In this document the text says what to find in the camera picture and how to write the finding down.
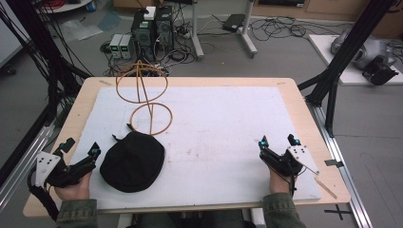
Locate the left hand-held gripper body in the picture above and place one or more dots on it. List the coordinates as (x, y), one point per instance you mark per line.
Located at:
(47, 164)

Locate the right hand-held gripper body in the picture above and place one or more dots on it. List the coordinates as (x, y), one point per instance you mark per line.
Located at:
(282, 163)

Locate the black cap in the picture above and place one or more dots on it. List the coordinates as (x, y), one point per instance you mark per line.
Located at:
(133, 164)

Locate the person's right hand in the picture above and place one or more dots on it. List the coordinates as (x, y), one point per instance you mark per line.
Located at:
(279, 183)

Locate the person's left hand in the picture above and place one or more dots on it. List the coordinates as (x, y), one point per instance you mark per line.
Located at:
(76, 190)

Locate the white foam mat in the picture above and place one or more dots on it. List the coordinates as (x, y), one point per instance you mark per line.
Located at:
(221, 133)

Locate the black tape piece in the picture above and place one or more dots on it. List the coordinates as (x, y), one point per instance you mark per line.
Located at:
(333, 163)

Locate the white floor board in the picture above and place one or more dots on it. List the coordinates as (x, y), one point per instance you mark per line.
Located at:
(329, 60)

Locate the grey power supply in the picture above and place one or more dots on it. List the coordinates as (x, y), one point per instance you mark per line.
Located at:
(126, 47)
(115, 46)

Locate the black device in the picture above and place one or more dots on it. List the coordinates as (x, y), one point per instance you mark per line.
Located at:
(378, 72)

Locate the white metal desk leg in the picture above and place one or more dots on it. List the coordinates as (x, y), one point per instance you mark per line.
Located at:
(197, 38)
(247, 34)

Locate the grey rounded shell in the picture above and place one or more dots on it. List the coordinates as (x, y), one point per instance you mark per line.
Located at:
(367, 52)

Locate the clear plastic sheet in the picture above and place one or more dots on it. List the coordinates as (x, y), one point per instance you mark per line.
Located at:
(79, 30)

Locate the white cabinet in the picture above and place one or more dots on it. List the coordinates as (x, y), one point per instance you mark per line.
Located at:
(8, 38)

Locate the black computer tower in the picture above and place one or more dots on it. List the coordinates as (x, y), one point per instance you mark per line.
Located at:
(142, 38)
(164, 28)

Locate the flat black box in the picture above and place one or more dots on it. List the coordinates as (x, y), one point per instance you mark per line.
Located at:
(234, 22)

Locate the white round table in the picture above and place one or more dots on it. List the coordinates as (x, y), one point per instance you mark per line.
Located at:
(71, 6)

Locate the blue tape roll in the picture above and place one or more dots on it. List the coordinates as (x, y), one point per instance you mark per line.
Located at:
(91, 6)

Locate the white box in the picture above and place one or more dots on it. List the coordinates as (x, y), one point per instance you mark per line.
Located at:
(150, 12)

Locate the aluminium rail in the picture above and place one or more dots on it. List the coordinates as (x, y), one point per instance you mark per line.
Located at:
(342, 164)
(22, 171)

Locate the black metal frame stand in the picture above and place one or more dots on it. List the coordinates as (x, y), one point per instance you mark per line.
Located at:
(348, 47)

